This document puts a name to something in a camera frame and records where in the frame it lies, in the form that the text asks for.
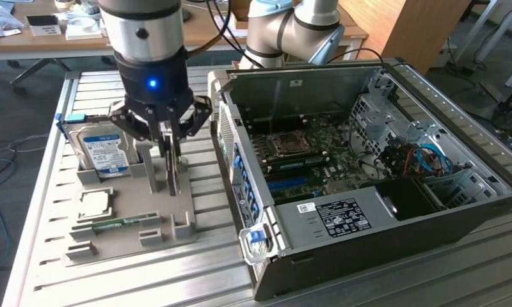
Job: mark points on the hard disk with blue label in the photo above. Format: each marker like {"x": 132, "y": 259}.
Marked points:
{"x": 104, "y": 150}

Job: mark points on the green motherboard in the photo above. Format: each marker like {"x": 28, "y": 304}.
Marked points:
{"x": 320, "y": 156}

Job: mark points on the silver disk bay cage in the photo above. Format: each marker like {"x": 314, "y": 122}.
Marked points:
{"x": 379, "y": 121}

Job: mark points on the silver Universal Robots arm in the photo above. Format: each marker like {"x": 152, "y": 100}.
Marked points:
{"x": 147, "y": 35}

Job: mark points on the CPU socket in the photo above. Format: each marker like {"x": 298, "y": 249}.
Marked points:
{"x": 291, "y": 143}

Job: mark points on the wooden cabinet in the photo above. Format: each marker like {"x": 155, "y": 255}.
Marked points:
{"x": 406, "y": 28}

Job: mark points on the green RAM stick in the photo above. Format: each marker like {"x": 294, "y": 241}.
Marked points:
{"x": 111, "y": 222}

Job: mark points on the white tape roll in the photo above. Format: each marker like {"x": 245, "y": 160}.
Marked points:
{"x": 84, "y": 24}

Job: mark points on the black and white box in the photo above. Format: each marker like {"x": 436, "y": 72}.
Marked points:
{"x": 44, "y": 25}

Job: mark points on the blue expansion slot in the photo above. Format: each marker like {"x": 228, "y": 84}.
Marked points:
{"x": 288, "y": 183}

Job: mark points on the black fan shroud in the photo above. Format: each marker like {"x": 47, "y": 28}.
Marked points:
{"x": 410, "y": 199}

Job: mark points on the silver CPU chip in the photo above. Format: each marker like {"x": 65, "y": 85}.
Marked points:
{"x": 95, "y": 204}

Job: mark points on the grey printed parts rack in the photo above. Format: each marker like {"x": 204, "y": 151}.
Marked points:
{"x": 153, "y": 204}

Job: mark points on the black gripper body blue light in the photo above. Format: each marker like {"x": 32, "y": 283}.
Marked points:
{"x": 153, "y": 80}

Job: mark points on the black open PC case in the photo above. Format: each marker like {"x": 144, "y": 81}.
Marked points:
{"x": 367, "y": 249}

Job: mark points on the blue case latch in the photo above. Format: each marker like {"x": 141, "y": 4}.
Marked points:
{"x": 256, "y": 233}

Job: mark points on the RAM stick with label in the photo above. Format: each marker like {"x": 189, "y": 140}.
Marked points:
{"x": 299, "y": 162}

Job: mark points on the wooden desk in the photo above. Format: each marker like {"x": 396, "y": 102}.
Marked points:
{"x": 33, "y": 41}

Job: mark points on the grey power supply unit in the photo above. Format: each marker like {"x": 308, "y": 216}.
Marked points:
{"x": 332, "y": 217}

